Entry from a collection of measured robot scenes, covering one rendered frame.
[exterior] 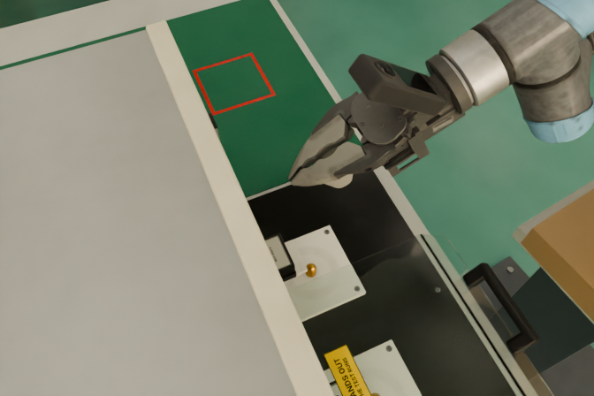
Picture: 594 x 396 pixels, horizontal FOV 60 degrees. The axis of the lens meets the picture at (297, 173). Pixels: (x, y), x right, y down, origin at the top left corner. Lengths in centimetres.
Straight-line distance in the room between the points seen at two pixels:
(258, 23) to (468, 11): 157
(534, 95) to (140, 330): 48
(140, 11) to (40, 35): 27
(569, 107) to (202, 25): 102
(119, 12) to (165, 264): 121
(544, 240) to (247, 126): 66
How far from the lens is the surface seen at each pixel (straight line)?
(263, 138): 116
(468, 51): 57
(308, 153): 58
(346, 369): 62
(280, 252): 82
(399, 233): 103
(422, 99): 54
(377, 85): 49
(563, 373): 188
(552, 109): 65
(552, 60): 61
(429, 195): 202
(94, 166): 46
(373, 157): 55
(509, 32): 58
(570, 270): 106
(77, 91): 52
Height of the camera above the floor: 167
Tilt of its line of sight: 56 degrees down
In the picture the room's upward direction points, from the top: straight up
